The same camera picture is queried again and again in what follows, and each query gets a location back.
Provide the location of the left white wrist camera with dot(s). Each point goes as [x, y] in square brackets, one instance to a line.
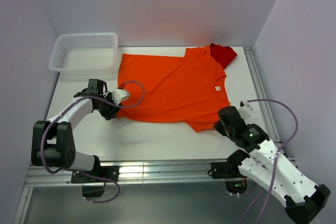
[120, 95]

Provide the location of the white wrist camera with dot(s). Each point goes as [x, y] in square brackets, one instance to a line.
[245, 110]
[120, 95]

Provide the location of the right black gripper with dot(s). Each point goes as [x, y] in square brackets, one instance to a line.
[218, 126]

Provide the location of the aluminium front rail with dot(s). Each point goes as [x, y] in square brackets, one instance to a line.
[145, 172]

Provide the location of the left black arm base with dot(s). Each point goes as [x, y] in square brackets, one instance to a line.
[94, 185]

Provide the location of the orange t-shirt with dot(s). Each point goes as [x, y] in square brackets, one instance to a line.
[165, 89]

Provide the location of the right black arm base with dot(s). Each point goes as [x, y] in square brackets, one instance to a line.
[234, 181]

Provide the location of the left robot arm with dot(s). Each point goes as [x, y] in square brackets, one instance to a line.
[53, 144]

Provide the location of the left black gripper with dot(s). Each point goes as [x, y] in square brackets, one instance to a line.
[111, 114]

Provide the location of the white perforated plastic basket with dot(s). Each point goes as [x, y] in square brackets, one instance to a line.
[84, 54]

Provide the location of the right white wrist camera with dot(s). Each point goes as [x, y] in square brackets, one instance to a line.
[245, 110]

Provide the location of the red folded t-shirt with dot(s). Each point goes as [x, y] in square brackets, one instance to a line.
[222, 55]

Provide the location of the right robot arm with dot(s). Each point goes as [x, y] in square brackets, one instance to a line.
[259, 159]

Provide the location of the aluminium side rail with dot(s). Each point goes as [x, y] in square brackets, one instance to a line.
[264, 106]

